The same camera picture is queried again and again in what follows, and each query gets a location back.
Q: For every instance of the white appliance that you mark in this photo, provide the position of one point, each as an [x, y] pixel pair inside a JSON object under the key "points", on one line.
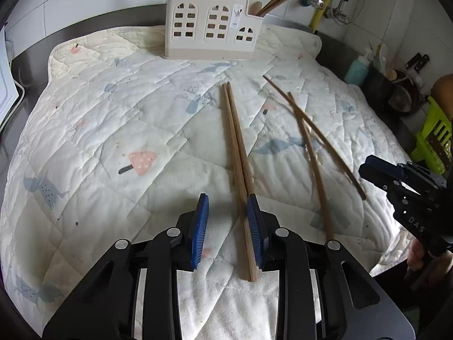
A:
{"points": [[5, 78]]}

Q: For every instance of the green plastic basket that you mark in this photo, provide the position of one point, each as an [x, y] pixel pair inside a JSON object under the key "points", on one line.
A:
{"points": [[433, 138]]}

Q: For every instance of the brown wooden board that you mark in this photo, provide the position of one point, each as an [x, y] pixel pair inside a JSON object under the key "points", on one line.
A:
{"points": [[444, 95]]}

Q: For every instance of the cream printed quilt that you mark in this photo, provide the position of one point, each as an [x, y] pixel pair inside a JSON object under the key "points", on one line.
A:
{"points": [[124, 113]]}

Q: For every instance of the small wooden spoon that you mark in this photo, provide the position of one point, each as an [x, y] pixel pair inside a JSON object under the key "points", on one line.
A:
{"points": [[391, 75]]}

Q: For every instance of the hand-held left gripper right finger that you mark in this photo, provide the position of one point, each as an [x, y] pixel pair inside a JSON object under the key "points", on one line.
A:
{"points": [[254, 233]]}

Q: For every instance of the grey metal pipe fitting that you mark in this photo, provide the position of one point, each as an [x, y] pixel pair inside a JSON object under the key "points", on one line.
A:
{"points": [[338, 15]]}

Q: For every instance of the teal bottle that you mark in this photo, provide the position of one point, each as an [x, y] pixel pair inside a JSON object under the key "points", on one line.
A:
{"points": [[356, 71]]}

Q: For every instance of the black pot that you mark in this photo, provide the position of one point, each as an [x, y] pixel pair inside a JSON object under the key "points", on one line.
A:
{"points": [[377, 90]]}

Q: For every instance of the cream utensil holder with windows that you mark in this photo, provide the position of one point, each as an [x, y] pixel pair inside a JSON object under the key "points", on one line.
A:
{"points": [[198, 46]]}

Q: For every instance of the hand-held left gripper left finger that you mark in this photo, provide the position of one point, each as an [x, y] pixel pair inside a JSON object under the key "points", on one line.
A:
{"points": [[199, 233]]}

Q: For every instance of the person's right hand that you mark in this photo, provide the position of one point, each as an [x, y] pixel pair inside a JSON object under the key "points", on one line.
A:
{"points": [[416, 256]]}

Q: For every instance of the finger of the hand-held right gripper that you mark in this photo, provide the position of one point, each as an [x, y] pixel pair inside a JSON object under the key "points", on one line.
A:
{"points": [[377, 179], [384, 165]]}

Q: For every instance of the white plastic scoop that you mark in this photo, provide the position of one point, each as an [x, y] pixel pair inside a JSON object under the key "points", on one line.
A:
{"points": [[382, 55]]}

